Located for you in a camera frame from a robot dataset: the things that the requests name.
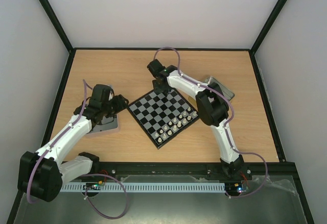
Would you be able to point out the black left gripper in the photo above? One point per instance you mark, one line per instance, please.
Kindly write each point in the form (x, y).
(121, 104)

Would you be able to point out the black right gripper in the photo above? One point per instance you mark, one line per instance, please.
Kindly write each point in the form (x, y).
(160, 85)

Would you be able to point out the light blue slotted cable duct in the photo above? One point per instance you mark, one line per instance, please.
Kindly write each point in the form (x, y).
(146, 187)

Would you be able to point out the black and silver chessboard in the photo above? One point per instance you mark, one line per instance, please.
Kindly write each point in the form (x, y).
(153, 111)

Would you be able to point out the pink tin with black pieces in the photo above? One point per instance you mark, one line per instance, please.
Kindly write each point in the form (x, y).
(107, 126)

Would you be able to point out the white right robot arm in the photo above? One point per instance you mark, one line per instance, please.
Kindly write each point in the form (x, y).
(212, 107)

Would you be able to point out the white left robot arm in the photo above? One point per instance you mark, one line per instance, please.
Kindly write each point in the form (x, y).
(43, 173)

